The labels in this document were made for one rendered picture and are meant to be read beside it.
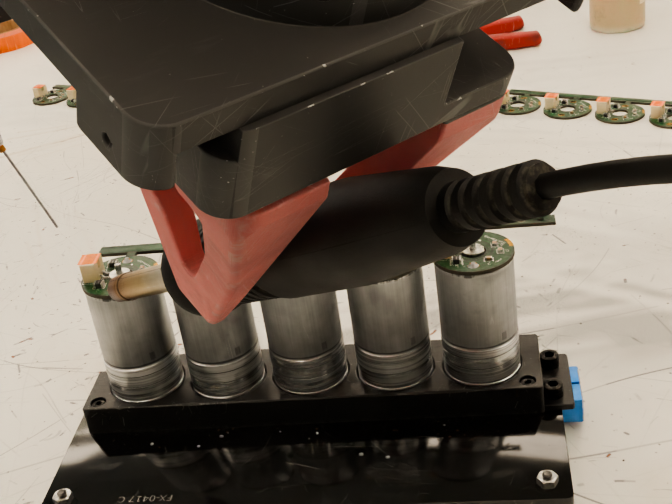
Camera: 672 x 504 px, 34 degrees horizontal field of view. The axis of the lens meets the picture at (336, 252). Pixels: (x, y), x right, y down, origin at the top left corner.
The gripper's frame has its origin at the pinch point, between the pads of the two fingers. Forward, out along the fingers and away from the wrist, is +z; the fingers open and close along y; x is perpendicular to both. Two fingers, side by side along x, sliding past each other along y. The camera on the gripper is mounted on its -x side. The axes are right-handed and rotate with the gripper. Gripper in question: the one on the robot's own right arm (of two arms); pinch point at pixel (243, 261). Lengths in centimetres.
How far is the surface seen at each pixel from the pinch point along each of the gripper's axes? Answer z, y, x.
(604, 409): 8.7, -11.4, 5.8
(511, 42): 19.6, -35.6, -17.9
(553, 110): 16.0, -29.3, -9.9
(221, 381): 9.6, -2.0, -2.3
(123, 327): 8.4, 0.0, -5.1
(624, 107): 15.0, -31.8, -7.5
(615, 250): 11.3, -19.8, 0.3
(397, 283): 4.9, -6.3, 0.0
